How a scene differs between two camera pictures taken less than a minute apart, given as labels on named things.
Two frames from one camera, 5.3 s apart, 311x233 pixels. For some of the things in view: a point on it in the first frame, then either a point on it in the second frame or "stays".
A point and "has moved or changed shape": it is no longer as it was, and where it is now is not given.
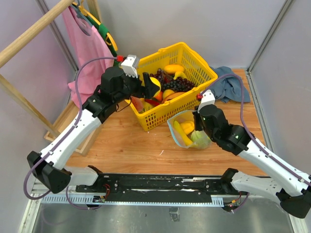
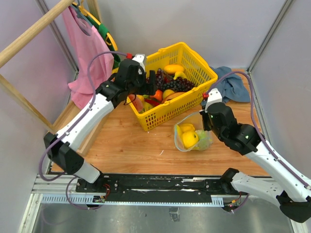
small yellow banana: x=179 y=74 stays
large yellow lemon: x=156 y=82 to x=189 y=139
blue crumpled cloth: x=229 y=88 stays
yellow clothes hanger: x=83 y=11 stays
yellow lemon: x=167 y=92 stays
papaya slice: x=173 y=96 stays
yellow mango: x=172 y=68 stays
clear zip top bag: x=182 y=127 has moved or changed shape
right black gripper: x=196 y=116 to x=204 y=115
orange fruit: x=160 y=96 stays
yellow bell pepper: x=188 y=126 has moved or changed shape
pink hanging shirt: x=84 y=47 stays
